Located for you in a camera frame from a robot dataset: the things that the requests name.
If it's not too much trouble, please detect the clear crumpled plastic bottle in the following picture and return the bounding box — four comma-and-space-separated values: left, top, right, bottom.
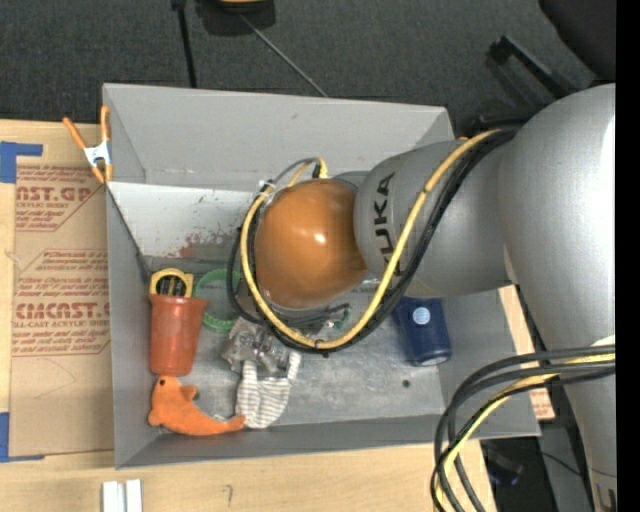
219, 316, 292, 375

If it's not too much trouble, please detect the grey metal bin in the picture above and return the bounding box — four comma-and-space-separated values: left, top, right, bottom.
101, 82, 544, 470

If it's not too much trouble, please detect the grey striped cloth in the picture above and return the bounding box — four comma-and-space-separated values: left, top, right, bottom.
234, 349, 303, 430

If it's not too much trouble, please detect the dark blue can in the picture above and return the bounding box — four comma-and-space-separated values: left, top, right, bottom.
391, 295, 453, 368

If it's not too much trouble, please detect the red-orange plastic cup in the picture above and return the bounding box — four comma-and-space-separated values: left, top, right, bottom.
148, 293, 210, 378

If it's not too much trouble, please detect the yellow and black square box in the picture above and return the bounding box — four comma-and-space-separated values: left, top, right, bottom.
148, 267, 195, 301

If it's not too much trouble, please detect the orange toy fish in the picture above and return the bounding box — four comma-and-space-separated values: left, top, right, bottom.
146, 375, 248, 438

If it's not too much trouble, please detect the green ring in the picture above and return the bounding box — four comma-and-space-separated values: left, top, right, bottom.
193, 268, 245, 334

